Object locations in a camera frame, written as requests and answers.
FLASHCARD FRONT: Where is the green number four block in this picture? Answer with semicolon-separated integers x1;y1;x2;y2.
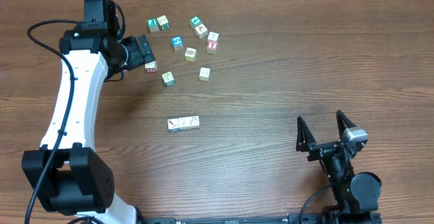
190;16;202;29

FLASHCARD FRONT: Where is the red letter Y block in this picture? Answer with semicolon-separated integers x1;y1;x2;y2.
207;40;219;54

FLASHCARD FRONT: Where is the wooden block with drawing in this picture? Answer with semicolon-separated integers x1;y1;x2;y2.
189;115;200;129

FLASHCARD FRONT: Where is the wooden block dark green side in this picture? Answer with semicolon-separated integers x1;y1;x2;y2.
157;15;170;31

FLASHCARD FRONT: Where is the green letter block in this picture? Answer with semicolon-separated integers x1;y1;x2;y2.
147;18;159;33

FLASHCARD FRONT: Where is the wooden block red side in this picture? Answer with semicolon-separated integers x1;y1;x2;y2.
144;60;157;73

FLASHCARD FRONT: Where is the plain wooden block yellow edge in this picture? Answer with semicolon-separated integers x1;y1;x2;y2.
208;31;220;42

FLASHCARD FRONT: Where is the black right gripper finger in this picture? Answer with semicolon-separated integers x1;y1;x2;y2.
336;110;355;136
296;116;315;151

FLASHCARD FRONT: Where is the blue number five block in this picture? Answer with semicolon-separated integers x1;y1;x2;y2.
172;35;184;50

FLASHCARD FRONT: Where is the wooden block blue side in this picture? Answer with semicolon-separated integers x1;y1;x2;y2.
167;118;180;132

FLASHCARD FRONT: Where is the wooden block yellow pattern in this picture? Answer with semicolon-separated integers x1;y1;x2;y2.
184;48;197;62

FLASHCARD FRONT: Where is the wooden letter A block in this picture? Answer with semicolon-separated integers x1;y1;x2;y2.
178;117;191;130

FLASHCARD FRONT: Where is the wooden block beside four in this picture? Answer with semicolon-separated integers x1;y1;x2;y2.
195;24;208;39

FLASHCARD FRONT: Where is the wooden block lower yellow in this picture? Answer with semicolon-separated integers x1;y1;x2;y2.
199;67;211;81

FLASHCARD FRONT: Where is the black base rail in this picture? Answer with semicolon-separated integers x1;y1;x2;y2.
135;212;383;224

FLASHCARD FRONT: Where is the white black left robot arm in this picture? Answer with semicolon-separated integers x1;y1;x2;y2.
22;0;155;223

